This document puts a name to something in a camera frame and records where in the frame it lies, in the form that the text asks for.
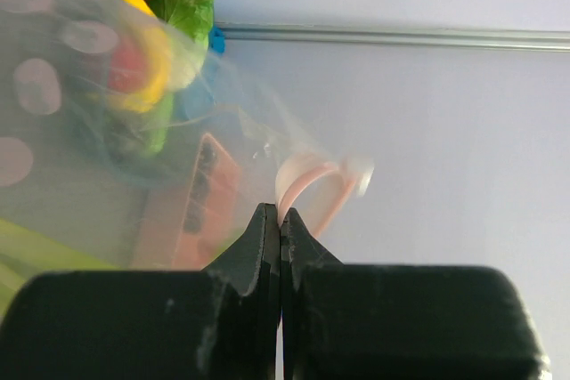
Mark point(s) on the pink divided organizer tray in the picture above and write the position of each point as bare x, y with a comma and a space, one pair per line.
162, 244

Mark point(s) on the green lettuce head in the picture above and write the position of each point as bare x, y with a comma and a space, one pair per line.
194, 19

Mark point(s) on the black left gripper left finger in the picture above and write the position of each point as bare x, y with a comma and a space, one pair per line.
217, 323

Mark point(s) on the dark items in organizer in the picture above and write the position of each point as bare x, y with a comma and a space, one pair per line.
200, 188

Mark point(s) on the green cucumber toy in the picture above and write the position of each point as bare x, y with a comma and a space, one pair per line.
155, 126

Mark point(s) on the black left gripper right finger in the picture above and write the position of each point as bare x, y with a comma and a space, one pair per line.
400, 321

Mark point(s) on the red tomato toy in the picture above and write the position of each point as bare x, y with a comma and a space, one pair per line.
128, 67

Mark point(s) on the clear pink-dotted zip bag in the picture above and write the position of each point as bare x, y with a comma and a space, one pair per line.
56, 182

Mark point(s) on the yellow banana bunch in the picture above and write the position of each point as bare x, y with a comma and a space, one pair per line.
154, 44

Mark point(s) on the teal food tray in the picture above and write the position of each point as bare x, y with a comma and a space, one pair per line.
117, 133

